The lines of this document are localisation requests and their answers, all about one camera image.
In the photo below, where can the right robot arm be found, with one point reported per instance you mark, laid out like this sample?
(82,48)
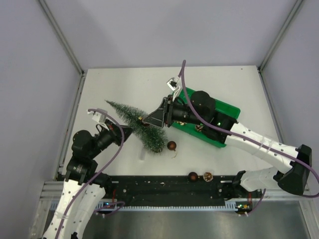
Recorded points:
(290,166)

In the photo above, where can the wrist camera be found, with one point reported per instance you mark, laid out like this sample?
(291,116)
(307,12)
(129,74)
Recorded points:
(174,84)
(98,115)

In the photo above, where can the pine cone pair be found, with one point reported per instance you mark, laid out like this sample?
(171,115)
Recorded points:
(207,177)

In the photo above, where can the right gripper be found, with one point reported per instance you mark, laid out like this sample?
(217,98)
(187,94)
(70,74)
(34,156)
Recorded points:
(158,117)

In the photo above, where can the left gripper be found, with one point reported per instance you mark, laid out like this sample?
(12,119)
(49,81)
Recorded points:
(114,130)

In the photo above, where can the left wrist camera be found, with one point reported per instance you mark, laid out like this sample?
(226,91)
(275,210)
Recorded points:
(98,115)

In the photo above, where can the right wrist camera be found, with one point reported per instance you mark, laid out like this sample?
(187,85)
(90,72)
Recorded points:
(174,84)

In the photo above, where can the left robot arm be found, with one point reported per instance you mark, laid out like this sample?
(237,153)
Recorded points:
(83,186)

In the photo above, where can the green plastic tray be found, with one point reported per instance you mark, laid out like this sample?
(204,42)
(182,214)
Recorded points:
(222,108)

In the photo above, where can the small green christmas tree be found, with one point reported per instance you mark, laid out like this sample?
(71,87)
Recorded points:
(153,138)

